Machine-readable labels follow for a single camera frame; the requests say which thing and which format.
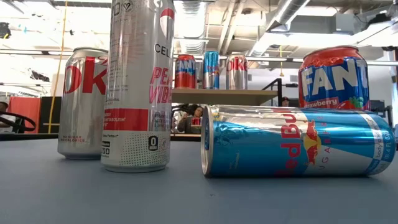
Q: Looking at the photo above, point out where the black cable loop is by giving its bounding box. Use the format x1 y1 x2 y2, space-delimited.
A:
0 111 37 133

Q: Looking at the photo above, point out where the corrugated silver ventilation duct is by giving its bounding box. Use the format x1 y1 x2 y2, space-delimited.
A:
174 0 210 55

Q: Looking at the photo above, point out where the red Fanta strawberry can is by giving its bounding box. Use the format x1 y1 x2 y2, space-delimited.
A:
298 45 371 111
174 54 198 90

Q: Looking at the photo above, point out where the black monitor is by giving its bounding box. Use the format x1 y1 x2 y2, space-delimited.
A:
369 99 394 127

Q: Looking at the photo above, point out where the wooden shelf with black frame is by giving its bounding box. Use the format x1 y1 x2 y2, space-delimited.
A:
171 77 284 108

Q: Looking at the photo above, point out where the white Celsius Peach Vibe can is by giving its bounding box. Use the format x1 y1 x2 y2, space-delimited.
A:
100 0 175 174

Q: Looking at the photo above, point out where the yellow cable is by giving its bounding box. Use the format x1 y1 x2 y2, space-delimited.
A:
47 0 69 134

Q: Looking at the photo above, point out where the orange partition panel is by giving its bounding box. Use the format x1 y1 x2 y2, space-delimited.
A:
7 96 42 134

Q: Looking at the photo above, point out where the smooth silver ventilation duct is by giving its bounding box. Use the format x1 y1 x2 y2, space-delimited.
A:
266 0 312 29

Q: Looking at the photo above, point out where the black metal table frame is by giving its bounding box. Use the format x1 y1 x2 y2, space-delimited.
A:
0 133 202 142

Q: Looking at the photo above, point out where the blue silver Red Bull can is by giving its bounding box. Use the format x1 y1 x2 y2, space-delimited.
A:
200 105 397 179
202 50 221 90

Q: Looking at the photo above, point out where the black ceiling fixture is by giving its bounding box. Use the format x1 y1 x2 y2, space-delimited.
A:
0 21 12 40

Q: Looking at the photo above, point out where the silver Diet Coke can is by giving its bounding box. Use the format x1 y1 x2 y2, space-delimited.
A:
226 53 249 90
57 47 109 161

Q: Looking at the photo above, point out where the black partition panel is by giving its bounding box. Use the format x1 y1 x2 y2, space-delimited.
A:
39 96 63 134

